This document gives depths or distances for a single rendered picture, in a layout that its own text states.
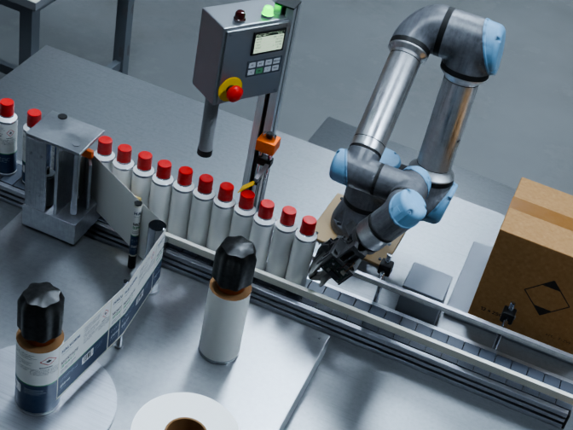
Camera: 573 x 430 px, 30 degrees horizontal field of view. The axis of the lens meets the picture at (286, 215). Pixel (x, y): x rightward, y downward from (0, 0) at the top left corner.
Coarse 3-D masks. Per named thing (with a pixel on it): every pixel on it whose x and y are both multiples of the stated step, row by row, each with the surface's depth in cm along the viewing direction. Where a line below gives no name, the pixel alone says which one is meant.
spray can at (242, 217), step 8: (248, 192) 242; (240, 200) 242; (248, 200) 241; (240, 208) 243; (248, 208) 243; (240, 216) 243; (248, 216) 243; (232, 224) 246; (240, 224) 244; (248, 224) 245; (232, 232) 247; (240, 232) 246; (248, 232) 246; (248, 240) 248
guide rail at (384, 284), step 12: (360, 276) 246; (372, 276) 246; (396, 288) 244; (420, 300) 243; (432, 300) 243; (456, 312) 241; (480, 324) 241; (492, 324) 240; (516, 336) 239; (540, 348) 238; (552, 348) 237
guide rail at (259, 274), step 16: (176, 240) 252; (208, 256) 251; (256, 272) 248; (288, 288) 247; (304, 288) 246; (336, 304) 244; (368, 320) 243; (384, 320) 242; (416, 336) 240; (448, 352) 239; (464, 352) 238; (496, 368) 236; (528, 384) 236; (544, 384) 235
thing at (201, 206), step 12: (204, 180) 243; (204, 192) 244; (192, 204) 247; (204, 204) 245; (192, 216) 249; (204, 216) 248; (192, 228) 251; (204, 228) 250; (192, 240) 252; (204, 240) 253
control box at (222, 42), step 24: (264, 0) 232; (216, 24) 221; (240, 24) 222; (264, 24) 225; (288, 24) 228; (216, 48) 224; (240, 48) 224; (216, 72) 226; (240, 72) 228; (216, 96) 230
